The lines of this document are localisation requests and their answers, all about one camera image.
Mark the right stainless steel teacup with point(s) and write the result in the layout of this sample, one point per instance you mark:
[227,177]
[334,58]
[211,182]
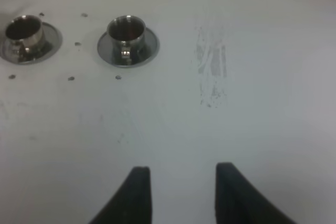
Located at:
[126,30]

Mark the middle stainless steel saucer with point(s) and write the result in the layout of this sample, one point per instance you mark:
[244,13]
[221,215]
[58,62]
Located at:
[43,50]

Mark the stainless steel teacup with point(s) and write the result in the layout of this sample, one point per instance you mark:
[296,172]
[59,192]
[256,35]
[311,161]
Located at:
[25,31]
[126,30]

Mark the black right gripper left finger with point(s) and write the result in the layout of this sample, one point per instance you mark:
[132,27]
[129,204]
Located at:
[132,203]

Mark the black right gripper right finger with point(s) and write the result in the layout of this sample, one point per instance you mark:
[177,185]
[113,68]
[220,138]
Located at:
[238,201]

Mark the middle stainless steel teacup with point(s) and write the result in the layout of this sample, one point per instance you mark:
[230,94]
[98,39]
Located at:
[25,31]

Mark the stainless steel saucer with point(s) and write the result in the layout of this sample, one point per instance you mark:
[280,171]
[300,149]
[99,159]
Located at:
[128,56]
[43,50]

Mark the right stainless steel saucer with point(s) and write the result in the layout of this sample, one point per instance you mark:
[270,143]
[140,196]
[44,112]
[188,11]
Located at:
[128,56]

